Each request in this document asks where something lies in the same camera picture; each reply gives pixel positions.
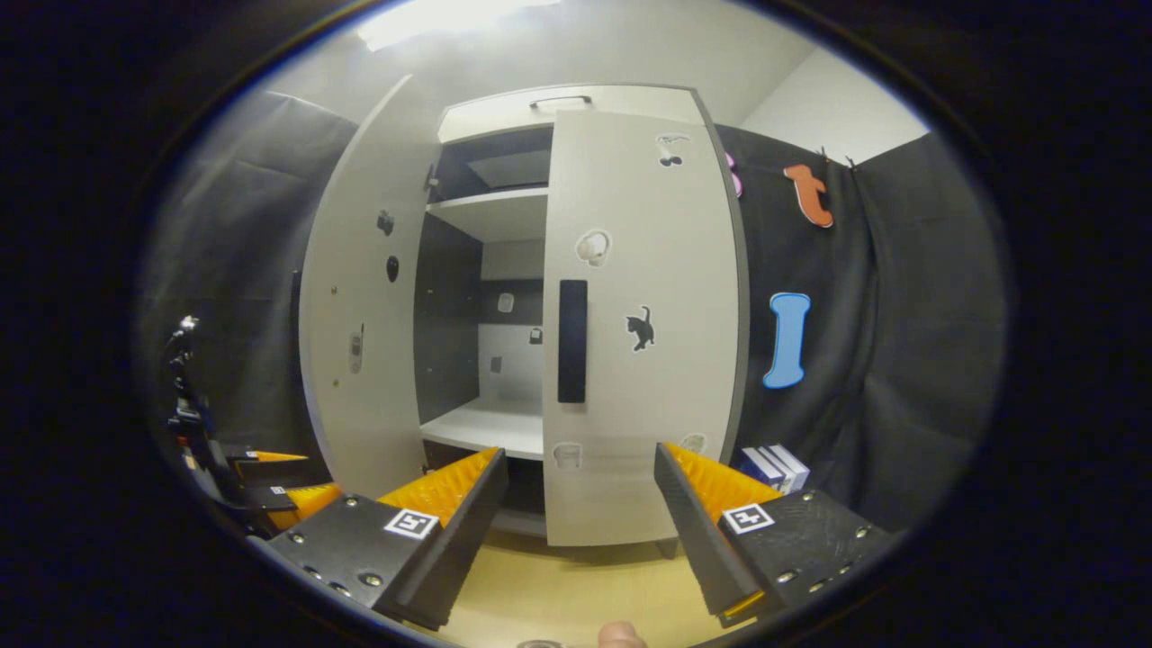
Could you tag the white door with cat sticker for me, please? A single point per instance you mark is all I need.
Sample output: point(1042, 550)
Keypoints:
point(666, 270)

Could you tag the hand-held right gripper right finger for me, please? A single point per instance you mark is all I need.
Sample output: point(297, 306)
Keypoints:
point(693, 531)

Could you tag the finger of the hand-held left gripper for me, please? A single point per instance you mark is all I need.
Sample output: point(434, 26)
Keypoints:
point(270, 459)
point(306, 500)

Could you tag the white and grey cabinet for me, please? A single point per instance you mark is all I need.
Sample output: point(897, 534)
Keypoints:
point(486, 423)

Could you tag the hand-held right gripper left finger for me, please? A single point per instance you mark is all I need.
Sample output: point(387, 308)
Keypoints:
point(468, 531)

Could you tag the white cabinet drawer front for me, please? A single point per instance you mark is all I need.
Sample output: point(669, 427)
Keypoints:
point(621, 99)

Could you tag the light blue box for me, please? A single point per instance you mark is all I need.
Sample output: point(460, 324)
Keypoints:
point(797, 463)

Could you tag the white box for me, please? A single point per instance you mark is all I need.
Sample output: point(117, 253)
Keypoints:
point(781, 470)

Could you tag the black backdrop cloth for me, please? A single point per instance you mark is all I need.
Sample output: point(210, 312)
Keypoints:
point(234, 270)
point(900, 360)

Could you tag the dark blue box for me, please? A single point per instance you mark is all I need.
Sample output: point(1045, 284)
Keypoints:
point(754, 468)

